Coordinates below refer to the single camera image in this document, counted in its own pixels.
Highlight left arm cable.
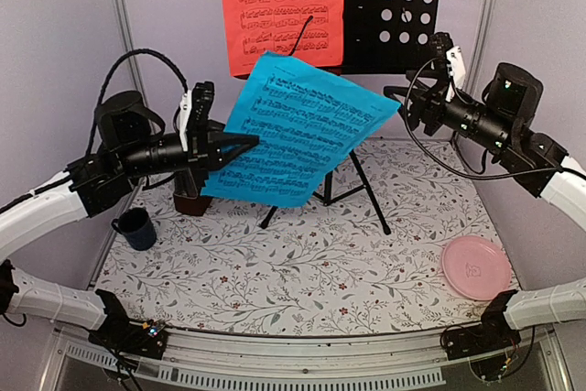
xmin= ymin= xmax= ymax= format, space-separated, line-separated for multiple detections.
xmin=86 ymin=48 xmax=191 ymax=154

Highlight brown wooden metronome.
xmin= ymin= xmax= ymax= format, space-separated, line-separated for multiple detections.
xmin=173 ymin=170 xmax=212 ymax=217

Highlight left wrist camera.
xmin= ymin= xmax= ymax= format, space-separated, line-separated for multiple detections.
xmin=174 ymin=81 xmax=215 ymax=154

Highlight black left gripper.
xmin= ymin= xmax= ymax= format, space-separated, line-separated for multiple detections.
xmin=119 ymin=118 xmax=260 ymax=187

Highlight right aluminium frame post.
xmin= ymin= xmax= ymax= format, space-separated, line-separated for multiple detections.
xmin=450 ymin=0 xmax=504 ymax=145

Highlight dark blue mug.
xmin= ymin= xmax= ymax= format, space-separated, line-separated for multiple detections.
xmin=111 ymin=207 xmax=157 ymax=251

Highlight red sheet music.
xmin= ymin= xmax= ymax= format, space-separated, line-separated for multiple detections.
xmin=222 ymin=0 xmax=344 ymax=77

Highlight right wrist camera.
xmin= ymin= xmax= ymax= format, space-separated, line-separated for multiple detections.
xmin=429 ymin=32 xmax=466 ymax=103

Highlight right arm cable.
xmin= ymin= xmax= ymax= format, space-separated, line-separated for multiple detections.
xmin=404 ymin=56 xmax=564 ymax=180

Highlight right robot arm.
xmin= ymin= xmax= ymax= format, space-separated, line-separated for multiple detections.
xmin=384 ymin=60 xmax=585 ymax=351

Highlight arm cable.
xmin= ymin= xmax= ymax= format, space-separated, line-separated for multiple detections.
xmin=86 ymin=48 xmax=191 ymax=154
xmin=404 ymin=56 xmax=564 ymax=180

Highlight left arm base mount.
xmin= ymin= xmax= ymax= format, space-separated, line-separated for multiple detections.
xmin=88 ymin=317 xmax=169 ymax=360

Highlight pink plastic plate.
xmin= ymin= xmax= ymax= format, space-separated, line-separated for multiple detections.
xmin=440 ymin=235 xmax=512 ymax=301

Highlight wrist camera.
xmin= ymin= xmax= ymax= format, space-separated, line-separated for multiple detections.
xmin=174 ymin=81 xmax=215 ymax=154
xmin=429 ymin=32 xmax=466 ymax=103

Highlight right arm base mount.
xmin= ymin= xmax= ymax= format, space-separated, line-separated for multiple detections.
xmin=439 ymin=322 xmax=521 ymax=383

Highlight left aluminium frame post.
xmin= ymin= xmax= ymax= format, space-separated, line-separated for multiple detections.
xmin=112 ymin=0 xmax=147 ymax=105

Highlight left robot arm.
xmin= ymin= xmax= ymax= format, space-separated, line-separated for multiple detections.
xmin=1 ymin=82 xmax=259 ymax=353

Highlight blue sheet music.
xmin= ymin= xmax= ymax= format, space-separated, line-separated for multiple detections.
xmin=202 ymin=52 xmax=399 ymax=208

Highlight front aluminium rail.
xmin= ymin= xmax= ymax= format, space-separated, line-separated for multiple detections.
xmin=39 ymin=324 xmax=577 ymax=390

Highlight black music stand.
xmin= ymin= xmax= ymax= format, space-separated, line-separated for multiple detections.
xmin=258 ymin=0 xmax=445 ymax=236

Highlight aluminium frame post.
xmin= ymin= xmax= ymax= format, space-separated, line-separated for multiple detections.
xmin=450 ymin=0 xmax=504 ymax=145
xmin=112 ymin=0 xmax=147 ymax=105

